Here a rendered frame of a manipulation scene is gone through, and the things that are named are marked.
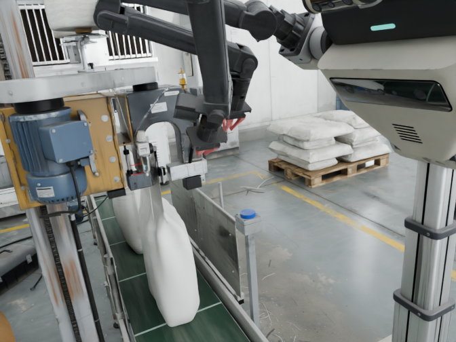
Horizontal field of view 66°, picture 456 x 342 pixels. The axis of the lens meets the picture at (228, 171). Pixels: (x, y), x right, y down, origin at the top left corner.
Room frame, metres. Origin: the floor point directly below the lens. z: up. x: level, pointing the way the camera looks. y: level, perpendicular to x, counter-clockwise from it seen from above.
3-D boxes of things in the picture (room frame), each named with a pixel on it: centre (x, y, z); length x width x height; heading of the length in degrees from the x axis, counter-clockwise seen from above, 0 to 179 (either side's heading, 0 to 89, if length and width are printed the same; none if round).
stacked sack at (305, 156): (3.83, -1.05, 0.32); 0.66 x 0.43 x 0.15; 116
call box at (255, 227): (1.24, -0.06, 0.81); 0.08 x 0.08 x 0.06; 24
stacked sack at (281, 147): (4.19, -0.89, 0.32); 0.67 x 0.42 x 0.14; 118
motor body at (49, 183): (0.96, 0.48, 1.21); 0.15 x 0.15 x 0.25
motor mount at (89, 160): (1.05, 0.44, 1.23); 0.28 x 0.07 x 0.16; 24
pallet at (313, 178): (4.14, -1.23, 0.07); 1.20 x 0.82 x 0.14; 116
